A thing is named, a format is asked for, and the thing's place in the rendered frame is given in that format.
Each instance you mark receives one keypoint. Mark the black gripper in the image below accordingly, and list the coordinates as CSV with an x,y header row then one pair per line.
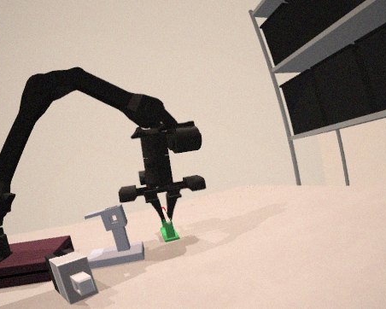
x,y
158,173

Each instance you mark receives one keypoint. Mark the white pin with red head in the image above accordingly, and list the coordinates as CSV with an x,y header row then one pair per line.
x,y
166,218

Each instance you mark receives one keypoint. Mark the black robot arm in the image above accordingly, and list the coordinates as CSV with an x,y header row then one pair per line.
x,y
148,112

